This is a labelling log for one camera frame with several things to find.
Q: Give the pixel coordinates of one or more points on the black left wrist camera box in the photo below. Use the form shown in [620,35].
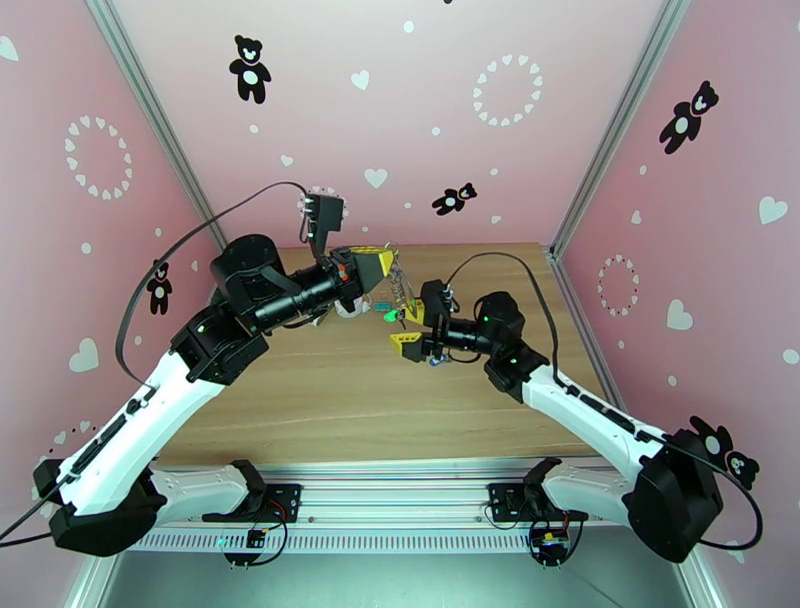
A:
[325,215]

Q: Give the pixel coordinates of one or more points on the key with blue cap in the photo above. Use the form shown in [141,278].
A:
[435,362]

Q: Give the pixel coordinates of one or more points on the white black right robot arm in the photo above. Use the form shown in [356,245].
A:
[594,412]

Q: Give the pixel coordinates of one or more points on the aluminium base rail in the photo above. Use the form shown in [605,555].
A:
[400,494]

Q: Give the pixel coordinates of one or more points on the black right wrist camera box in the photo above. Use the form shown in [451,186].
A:
[437,294]

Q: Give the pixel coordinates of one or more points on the small black connector board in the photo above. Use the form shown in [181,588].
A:
[256,537]

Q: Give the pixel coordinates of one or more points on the yellow power connector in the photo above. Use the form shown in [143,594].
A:
[553,540]

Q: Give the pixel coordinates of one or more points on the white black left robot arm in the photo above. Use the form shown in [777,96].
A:
[137,425]

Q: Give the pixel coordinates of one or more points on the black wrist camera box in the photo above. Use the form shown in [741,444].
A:
[437,294]
[325,215]

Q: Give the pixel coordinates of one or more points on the aluminium corner post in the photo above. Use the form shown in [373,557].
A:
[158,119]
[615,122]

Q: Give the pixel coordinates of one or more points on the key with green cap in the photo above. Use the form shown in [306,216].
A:
[391,317]

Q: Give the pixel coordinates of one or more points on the grey metal panel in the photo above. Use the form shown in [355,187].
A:
[400,581]

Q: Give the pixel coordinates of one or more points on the silver keys and rings bunch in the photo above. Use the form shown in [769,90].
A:
[401,287]

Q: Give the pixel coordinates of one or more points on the white alarm clock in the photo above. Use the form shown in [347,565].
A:
[350,309]

